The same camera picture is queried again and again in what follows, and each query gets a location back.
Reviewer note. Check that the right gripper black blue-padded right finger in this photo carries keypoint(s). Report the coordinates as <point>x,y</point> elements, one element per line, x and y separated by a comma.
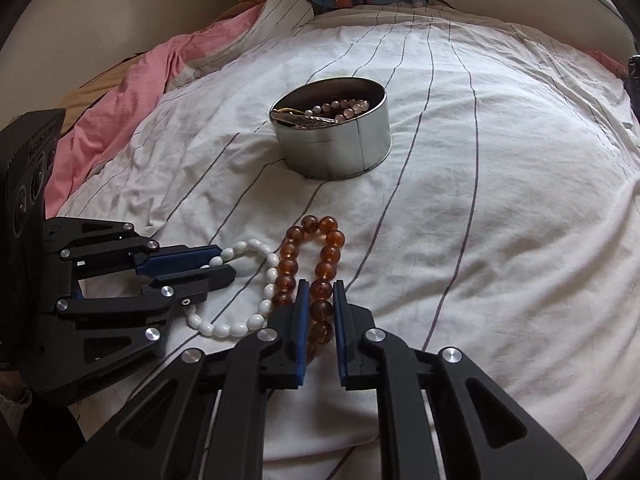
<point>439,415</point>

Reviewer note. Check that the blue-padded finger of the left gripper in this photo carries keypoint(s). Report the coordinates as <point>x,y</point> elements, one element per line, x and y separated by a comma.
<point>174,259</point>

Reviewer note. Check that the tan pillow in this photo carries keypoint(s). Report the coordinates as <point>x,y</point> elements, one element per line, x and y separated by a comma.
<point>77,101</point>

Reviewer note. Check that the black garment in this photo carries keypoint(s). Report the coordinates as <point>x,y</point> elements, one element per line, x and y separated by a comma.
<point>634,69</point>

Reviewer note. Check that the pink blanket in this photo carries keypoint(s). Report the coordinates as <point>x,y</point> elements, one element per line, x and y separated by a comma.
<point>104,129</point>

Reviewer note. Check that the round silver tin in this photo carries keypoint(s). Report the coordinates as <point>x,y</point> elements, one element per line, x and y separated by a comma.
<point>360,140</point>

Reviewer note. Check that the white striped duvet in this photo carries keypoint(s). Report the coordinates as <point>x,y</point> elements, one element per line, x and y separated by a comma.
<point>504,221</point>

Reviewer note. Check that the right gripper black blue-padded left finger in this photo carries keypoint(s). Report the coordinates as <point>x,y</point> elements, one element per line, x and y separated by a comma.
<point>203,416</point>

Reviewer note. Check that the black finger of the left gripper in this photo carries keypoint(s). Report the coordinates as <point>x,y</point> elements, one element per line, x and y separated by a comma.
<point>189,287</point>

